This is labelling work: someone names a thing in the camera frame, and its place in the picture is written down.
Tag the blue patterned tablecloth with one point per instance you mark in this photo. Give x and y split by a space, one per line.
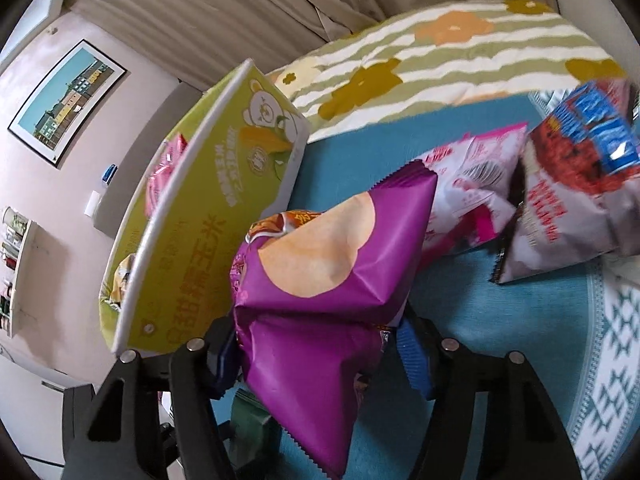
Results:
465 300

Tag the pink white snack bag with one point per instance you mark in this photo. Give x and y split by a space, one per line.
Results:
465 185

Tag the floral striped blanket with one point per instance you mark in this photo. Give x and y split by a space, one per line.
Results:
450 60

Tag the framed wall picture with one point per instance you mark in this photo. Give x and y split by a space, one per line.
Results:
65 100

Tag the red white snack bag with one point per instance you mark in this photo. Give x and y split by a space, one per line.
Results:
560 210

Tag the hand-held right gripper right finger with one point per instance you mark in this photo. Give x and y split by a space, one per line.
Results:
415 360

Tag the white wall shelf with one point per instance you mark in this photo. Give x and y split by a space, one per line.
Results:
27 270

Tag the green cardboard box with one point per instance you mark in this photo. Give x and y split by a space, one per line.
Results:
200 240

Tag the white light switch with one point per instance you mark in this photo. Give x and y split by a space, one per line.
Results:
92 203

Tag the pink striped snack packet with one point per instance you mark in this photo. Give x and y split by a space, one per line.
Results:
162 170

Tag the row of small bottles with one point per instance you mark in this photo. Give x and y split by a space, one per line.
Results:
12 250

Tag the white cabinet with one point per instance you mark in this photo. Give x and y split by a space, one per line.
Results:
30 400

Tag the dark green snack packet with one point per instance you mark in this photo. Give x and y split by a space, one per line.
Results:
250 425

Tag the purple chip bag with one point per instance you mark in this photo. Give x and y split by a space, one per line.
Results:
310 360

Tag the beige curtain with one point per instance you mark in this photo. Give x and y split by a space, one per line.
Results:
200 5

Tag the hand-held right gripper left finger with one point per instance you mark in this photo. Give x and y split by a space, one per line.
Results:
222 362

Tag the blue and white small object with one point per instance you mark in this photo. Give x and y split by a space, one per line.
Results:
110 172

